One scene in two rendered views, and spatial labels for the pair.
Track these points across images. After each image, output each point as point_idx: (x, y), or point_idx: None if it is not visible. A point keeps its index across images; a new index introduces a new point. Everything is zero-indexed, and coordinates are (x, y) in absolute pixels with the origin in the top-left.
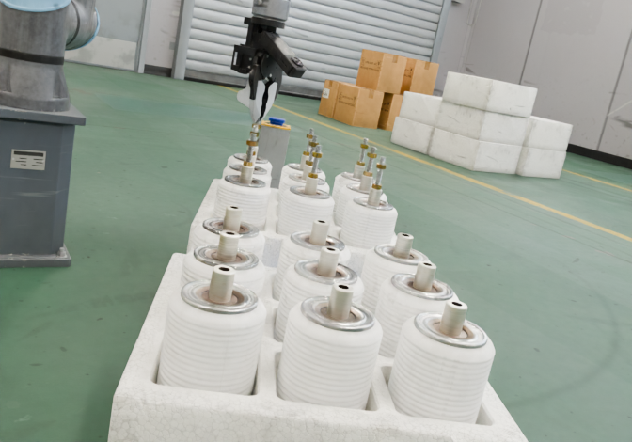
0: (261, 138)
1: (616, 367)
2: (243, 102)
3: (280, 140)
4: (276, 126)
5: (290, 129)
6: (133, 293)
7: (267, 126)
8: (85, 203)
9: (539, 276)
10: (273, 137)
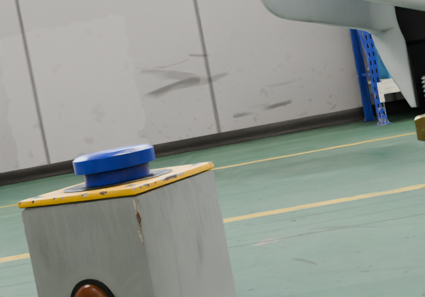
0: (159, 261)
1: None
2: None
3: (207, 229)
4: (178, 172)
5: (213, 163)
6: None
7: (154, 190)
8: None
9: (396, 294)
10: (186, 232)
